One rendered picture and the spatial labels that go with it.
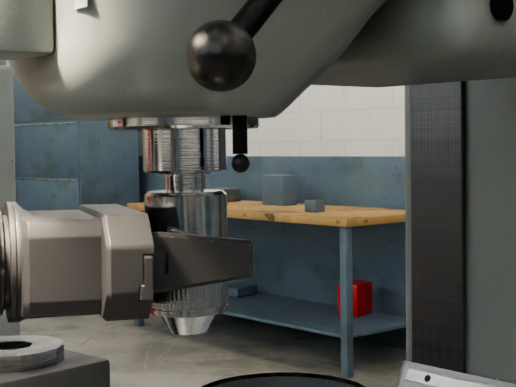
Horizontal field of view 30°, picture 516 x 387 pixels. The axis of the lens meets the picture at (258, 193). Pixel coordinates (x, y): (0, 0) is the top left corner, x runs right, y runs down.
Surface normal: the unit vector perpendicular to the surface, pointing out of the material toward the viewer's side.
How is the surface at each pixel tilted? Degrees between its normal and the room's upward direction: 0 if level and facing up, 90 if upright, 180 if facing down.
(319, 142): 90
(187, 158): 90
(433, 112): 90
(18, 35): 90
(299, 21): 118
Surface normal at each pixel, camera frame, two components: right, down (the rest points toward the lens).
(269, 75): 0.54, 0.60
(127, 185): 0.65, 0.03
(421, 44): -0.67, 0.49
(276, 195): -0.79, 0.04
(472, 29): 0.21, 0.19
